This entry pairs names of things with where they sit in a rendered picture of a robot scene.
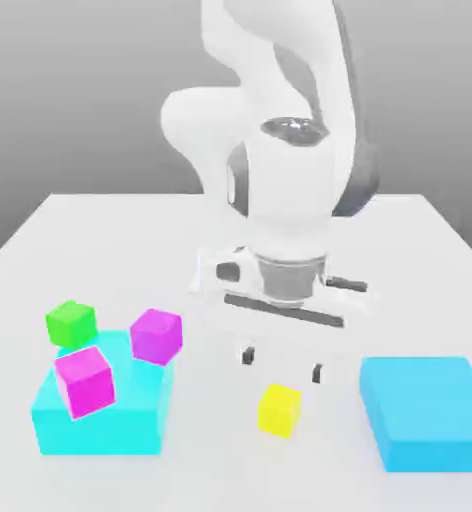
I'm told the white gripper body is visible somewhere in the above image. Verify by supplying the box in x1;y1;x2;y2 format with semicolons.
203;290;366;367

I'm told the small yellow cube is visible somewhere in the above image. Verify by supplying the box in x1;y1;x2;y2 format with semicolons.
257;383;303;440

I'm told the small magenta cube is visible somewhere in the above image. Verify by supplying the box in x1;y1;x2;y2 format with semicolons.
54;345;118;421
129;308;184;368

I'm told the small green cube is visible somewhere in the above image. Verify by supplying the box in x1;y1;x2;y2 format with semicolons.
44;299;99;350

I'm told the large blue box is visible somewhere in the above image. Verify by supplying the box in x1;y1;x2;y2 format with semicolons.
358;355;472;474

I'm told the large cyan box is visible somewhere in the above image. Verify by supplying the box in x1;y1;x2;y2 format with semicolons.
30;329;177;458

